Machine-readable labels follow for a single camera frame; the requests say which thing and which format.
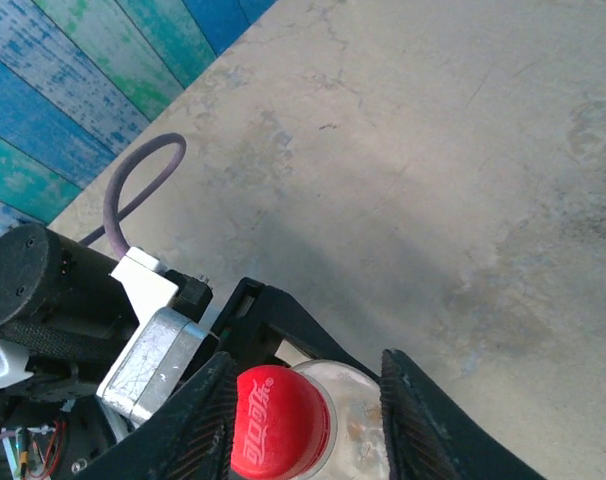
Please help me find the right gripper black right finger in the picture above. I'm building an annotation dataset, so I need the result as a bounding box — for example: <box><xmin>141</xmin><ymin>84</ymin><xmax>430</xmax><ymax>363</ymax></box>
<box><xmin>379</xmin><ymin>348</ymin><xmax>548</xmax><ymax>480</ymax></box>

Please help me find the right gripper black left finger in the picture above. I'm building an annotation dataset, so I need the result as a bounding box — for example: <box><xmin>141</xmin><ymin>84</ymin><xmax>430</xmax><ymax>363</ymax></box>
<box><xmin>82</xmin><ymin>351</ymin><xmax>240</xmax><ymax>480</ymax></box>

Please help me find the clear plastic soda bottle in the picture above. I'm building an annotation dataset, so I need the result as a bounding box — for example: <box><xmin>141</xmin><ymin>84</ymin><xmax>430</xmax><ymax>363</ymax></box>
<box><xmin>288</xmin><ymin>358</ymin><xmax>390</xmax><ymax>480</ymax></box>

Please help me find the white plastic cover piece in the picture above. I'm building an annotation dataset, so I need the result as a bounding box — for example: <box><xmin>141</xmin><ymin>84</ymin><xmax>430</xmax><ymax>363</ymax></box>
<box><xmin>0</xmin><ymin>333</ymin><xmax>30</xmax><ymax>392</ymax></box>

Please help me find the black connector block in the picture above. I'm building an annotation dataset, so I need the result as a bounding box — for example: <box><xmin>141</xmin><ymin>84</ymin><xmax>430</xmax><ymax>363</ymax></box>
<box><xmin>166</xmin><ymin>269</ymin><xmax>215</xmax><ymax>322</ymax></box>

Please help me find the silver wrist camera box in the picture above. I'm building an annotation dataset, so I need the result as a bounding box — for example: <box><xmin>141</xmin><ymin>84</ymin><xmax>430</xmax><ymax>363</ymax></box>
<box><xmin>96</xmin><ymin>305</ymin><xmax>210</xmax><ymax>427</ymax></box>

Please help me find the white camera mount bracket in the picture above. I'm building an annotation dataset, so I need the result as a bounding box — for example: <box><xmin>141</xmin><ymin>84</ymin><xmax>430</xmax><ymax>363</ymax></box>
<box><xmin>109</xmin><ymin>247</ymin><xmax>180</xmax><ymax>327</ymax></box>

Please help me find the purple camera cable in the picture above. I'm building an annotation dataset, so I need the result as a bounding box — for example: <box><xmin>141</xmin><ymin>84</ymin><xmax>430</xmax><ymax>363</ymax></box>
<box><xmin>79</xmin><ymin>132</ymin><xmax>188</xmax><ymax>261</ymax></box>

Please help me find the coloured wire bundle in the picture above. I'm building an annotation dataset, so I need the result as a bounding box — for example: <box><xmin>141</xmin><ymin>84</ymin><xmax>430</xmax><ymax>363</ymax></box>
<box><xmin>0</xmin><ymin>419</ymin><xmax>68</xmax><ymax>480</ymax></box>

